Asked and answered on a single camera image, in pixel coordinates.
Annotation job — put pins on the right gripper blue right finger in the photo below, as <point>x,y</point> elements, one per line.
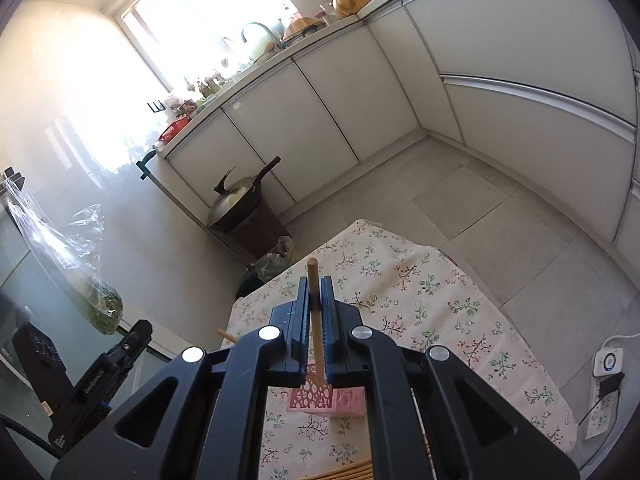
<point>343,364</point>

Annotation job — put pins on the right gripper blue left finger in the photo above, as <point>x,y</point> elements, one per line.
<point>289,366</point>

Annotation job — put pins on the light bamboo chopstick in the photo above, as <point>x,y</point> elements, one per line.
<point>316,319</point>

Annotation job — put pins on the white kitchen cabinets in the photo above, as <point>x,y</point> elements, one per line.
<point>546,89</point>

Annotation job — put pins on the clear plastic bag on floor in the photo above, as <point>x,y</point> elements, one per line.
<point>277,260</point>

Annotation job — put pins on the floral tablecloth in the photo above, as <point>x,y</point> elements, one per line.
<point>452,390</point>

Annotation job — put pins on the pink perforated utensil basket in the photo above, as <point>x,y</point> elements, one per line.
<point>318,398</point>

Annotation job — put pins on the dark brown woven bin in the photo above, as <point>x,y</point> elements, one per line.
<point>257,233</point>

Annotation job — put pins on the black wok with lid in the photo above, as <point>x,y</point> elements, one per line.
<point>236,203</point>

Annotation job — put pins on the plastic bag with greens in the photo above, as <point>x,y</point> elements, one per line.
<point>70,255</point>

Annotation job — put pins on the red basket on counter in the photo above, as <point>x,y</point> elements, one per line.
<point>174,128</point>

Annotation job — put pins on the chrome sink faucet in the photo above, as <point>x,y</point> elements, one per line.
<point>258,35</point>

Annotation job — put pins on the white power strip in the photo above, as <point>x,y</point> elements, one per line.
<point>607,374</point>

